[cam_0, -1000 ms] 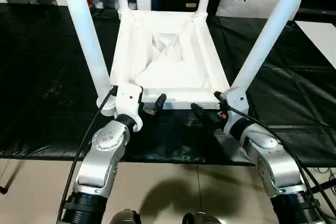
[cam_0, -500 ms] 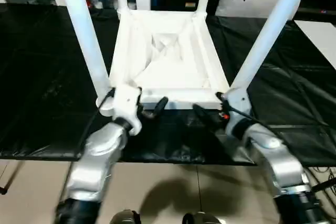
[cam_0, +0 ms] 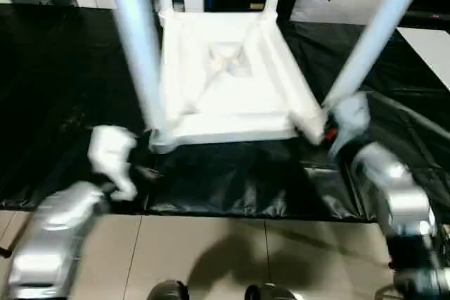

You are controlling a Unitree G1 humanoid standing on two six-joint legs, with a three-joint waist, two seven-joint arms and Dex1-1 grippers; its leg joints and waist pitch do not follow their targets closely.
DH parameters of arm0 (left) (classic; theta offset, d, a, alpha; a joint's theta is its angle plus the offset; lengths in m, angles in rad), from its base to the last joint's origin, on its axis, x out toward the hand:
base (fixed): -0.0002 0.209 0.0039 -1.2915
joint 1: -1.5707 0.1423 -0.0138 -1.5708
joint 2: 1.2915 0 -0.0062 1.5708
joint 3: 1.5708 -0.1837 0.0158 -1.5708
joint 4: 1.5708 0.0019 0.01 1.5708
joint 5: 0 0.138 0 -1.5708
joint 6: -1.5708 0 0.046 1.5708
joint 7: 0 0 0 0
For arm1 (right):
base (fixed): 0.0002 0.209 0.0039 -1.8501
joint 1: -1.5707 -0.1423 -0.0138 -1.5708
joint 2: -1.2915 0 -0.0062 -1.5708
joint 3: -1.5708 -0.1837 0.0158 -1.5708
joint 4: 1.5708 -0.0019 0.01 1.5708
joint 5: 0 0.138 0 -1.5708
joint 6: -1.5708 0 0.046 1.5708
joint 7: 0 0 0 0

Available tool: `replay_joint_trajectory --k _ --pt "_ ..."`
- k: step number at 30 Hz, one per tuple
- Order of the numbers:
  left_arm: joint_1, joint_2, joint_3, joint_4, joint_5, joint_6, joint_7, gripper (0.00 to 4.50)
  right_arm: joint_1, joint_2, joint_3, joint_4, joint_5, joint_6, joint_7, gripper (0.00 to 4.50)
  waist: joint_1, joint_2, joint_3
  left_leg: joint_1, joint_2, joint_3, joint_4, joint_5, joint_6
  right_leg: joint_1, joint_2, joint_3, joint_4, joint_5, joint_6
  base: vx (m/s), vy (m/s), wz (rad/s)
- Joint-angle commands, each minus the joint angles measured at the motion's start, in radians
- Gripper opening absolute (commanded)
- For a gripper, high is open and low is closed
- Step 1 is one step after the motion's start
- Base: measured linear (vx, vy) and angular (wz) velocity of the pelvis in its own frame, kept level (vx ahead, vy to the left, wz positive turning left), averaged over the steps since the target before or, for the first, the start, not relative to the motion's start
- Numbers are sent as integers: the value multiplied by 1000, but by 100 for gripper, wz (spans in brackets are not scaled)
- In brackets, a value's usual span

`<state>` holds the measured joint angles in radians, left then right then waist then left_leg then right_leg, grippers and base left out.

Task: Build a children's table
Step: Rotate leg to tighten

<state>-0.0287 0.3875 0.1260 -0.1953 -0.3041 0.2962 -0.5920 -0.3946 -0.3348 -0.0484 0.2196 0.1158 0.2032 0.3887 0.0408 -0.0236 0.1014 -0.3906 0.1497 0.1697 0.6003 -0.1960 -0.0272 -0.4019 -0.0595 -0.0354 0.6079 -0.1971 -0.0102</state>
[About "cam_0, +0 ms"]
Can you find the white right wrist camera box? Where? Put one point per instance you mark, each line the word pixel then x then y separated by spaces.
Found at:
pixel 348 121

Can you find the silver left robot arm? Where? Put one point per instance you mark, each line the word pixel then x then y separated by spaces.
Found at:
pixel 49 237

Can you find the black work mat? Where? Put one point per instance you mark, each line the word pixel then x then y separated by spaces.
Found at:
pixel 211 180

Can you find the white plastic table top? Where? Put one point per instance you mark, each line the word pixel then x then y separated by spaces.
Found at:
pixel 232 75

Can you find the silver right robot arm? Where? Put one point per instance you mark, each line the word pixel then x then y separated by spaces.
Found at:
pixel 397 194

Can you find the white sheet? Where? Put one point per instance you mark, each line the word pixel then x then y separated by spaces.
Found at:
pixel 429 43

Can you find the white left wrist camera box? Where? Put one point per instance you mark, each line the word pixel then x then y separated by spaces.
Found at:
pixel 112 152

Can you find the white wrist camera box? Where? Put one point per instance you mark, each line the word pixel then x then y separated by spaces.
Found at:
pixel 112 152
pixel 348 121

